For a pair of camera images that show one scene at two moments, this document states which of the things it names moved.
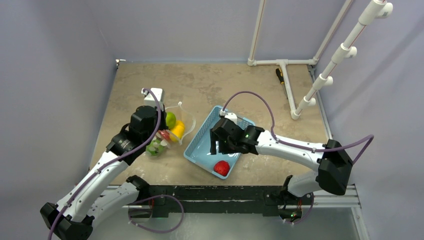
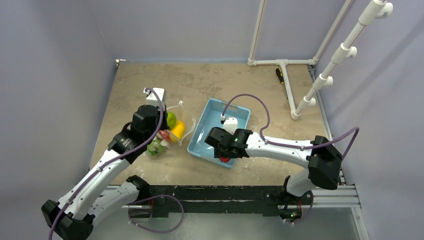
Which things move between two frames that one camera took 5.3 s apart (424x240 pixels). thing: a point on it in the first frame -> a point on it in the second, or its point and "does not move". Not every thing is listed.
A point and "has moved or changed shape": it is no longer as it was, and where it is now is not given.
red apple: [164, 134] does not move
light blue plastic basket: [199, 150] has moved or changed shape
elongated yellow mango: [176, 134] does not move
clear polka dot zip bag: [180, 123] does not move
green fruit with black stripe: [154, 148] does not move
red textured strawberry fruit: [222, 167] -> [224, 159]
